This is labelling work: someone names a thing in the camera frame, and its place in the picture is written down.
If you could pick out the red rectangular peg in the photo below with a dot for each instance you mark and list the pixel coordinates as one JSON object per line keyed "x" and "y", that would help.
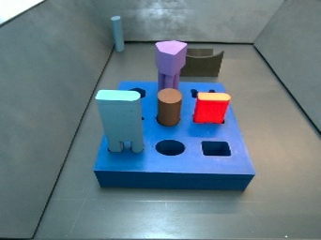
{"x": 210, "y": 107}

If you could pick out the black curved holder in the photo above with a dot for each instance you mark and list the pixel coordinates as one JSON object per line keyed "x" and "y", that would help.
{"x": 202, "y": 63}

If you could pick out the light blue oval peg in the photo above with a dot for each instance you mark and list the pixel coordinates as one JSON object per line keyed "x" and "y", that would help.
{"x": 118, "y": 33}

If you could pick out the brown cylinder peg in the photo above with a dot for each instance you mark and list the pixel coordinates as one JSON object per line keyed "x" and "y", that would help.
{"x": 169, "y": 107}

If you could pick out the purple pentagon peg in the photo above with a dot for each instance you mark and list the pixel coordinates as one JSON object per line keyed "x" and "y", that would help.
{"x": 170, "y": 60}

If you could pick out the blue shape sorter board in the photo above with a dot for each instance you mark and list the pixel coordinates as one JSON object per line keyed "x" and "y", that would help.
{"x": 191, "y": 156}

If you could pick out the light blue arch peg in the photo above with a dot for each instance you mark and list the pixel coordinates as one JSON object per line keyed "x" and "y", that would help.
{"x": 120, "y": 114}

